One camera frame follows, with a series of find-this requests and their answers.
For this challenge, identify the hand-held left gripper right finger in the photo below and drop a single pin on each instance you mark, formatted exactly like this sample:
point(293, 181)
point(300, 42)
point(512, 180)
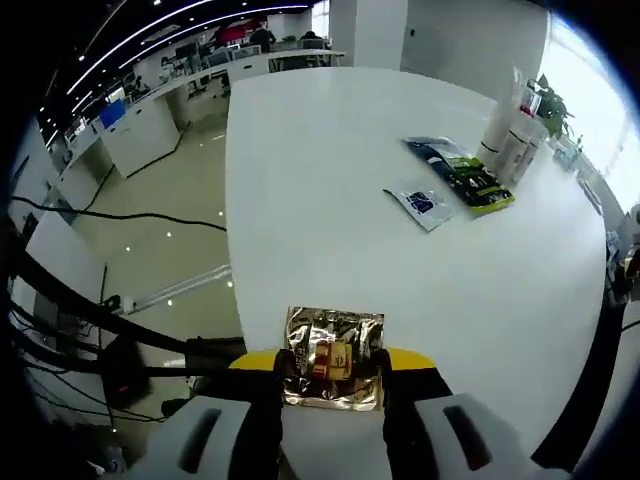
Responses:
point(450, 440)

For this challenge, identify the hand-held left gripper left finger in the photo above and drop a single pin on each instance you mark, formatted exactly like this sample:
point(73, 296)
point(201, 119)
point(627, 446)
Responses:
point(210, 440)

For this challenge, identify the gold skincare packet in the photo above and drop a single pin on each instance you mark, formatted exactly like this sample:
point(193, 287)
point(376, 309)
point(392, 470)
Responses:
point(330, 330)

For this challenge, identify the silver skincare packet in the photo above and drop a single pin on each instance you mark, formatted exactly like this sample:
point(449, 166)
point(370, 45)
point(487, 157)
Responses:
point(425, 207)

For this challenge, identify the green skincare packet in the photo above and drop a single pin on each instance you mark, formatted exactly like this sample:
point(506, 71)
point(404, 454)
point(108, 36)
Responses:
point(470, 180)

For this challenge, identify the white skincare tube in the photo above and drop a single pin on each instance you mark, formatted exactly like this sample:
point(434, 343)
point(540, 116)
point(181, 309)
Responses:
point(500, 125)

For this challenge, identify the blue storage bin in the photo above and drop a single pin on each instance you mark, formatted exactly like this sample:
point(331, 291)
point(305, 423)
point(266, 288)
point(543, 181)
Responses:
point(112, 114)

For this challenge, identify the black tripod stand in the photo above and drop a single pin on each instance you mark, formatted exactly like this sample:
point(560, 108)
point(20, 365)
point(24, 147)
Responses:
point(210, 345)

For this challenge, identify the long white office counter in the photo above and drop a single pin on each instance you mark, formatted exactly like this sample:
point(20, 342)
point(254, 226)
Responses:
point(145, 135)

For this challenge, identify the potted green plant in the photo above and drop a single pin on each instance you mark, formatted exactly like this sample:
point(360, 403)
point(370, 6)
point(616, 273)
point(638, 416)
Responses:
point(555, 105)

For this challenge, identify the white square column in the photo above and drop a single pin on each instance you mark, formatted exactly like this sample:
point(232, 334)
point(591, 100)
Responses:
point(370, 35)

